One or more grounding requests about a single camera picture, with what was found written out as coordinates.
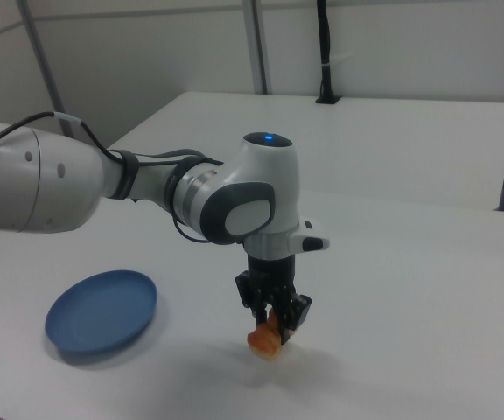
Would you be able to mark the orange bread roll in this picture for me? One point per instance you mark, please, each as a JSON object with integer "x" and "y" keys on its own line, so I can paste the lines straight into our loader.
{"x": 264, "y": 340}

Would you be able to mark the blue round plate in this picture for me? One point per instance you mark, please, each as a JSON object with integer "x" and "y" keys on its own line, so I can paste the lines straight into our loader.
{"x": 99, "y": 312}

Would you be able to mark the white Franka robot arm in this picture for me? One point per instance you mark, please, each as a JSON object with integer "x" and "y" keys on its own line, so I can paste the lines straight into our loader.
{"x": 59, "y": 188}

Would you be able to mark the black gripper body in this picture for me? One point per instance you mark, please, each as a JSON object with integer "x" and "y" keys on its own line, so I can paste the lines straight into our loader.
{"x": 269, "y": 273}

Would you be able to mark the thin grey partition post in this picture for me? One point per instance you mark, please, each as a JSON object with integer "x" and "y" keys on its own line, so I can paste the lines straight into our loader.
{"x": 44, "y": 57}

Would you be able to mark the black pole with base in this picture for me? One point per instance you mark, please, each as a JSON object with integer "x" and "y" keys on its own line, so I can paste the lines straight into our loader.
{"x": 324, "y": 44}

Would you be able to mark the white side table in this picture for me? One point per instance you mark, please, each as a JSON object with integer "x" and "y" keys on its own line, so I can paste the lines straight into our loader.
{"x": 387, "y": 140}

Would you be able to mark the wide grey partition post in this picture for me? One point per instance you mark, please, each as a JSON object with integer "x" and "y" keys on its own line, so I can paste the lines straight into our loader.
{"x": 256, "y": 44}

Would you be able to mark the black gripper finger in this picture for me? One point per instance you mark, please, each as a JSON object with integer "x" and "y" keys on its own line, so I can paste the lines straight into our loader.
{"x": 260, "y": 315}
{"x": 295, "y": 312}

